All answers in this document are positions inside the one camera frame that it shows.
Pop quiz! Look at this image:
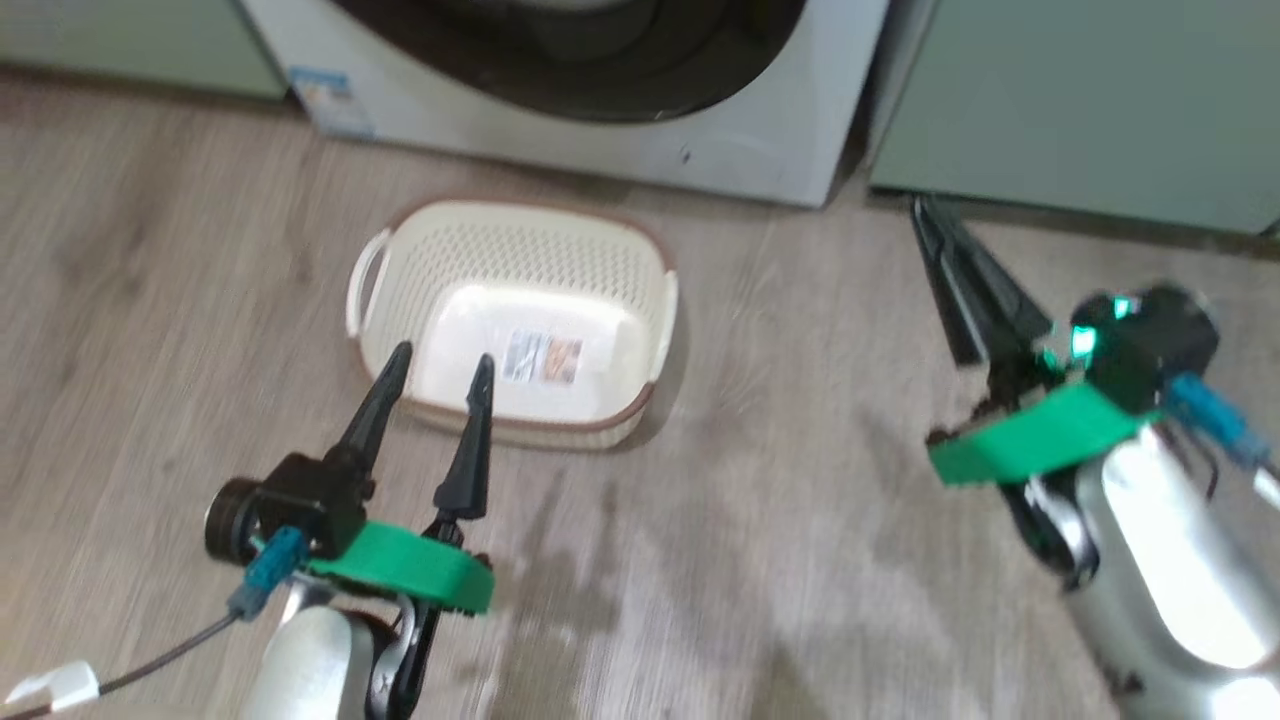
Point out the white Hisense washing machine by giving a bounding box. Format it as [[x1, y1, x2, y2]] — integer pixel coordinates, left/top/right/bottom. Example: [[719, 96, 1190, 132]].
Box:
[[240, 0, 891, 209]]

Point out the cream perforated laundry basket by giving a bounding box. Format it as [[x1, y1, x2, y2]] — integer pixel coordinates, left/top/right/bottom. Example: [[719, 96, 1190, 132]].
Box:
[[345, 198, 681, 451]]

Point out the pale green cabinet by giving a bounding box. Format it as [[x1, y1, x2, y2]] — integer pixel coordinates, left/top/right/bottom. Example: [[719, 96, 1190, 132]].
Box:
[[868, 0, 1280, 236], [0, 0, 291, 101]]

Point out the blue camera connector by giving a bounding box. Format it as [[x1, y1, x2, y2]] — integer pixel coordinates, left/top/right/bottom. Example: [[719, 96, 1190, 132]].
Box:
[[1165, 372, 1273, 467], [228, 526, 307, 617]]

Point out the thin black left camera cable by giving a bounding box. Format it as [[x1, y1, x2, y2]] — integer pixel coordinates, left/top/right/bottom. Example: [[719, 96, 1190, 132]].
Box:
[[0, 610, 243, 719]]

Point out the printed basket sticker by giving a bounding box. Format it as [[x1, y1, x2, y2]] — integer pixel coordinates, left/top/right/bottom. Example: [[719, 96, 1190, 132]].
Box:
[[503, 329, 584, 387]]

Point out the blue right camera connector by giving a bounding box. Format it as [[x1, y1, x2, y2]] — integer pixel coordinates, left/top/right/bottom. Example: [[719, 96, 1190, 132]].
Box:
[[1165, 372, 1273, 467]]

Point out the white cable tag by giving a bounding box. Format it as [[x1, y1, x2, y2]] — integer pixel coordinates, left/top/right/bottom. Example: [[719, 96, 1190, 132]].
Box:
[[4, 660, 101, 707]]

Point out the blue energy label sticker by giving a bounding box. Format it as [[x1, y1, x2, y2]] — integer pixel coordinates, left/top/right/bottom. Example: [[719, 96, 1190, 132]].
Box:
[[290, 68, 377, 141]]

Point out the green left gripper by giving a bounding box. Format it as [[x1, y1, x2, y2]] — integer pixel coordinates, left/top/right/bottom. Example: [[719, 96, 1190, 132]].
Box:
[[303, 341, 497, 617]]

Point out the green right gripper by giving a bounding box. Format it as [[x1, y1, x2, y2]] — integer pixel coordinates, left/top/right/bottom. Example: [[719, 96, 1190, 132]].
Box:
[[908, 195, 1163, 491]]

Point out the blue left camera connector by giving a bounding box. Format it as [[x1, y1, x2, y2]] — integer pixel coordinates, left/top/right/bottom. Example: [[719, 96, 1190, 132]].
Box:
[[228, 526, 307, 617]]

